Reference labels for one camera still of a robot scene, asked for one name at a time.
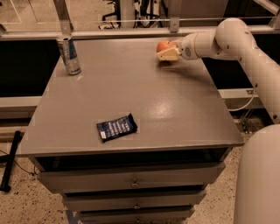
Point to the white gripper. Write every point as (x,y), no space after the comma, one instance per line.
(186,47)

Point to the red apple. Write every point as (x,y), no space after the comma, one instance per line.
(165,45)

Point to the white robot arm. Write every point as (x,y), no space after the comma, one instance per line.
(257,197)

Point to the dark blue rxbar wrapper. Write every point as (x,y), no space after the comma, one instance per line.
(119,127)

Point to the grey drawer cabinet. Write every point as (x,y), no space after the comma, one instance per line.
(129,139)

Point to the silver blue energy drink can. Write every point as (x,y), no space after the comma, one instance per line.
(68,53)

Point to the top grey drawer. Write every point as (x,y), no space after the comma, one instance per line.
(131,178)

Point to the grey drawer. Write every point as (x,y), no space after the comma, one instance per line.
(136,216)
(131,178)
(135,200)

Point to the middle grey drawer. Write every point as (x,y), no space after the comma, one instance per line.
(135,200)

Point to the bottom grey drawer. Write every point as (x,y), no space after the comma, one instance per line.
(136,216)

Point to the black bar on floor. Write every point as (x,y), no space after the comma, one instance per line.
(8,160)

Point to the grey metal railing frame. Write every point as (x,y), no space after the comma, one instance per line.
(101,19)

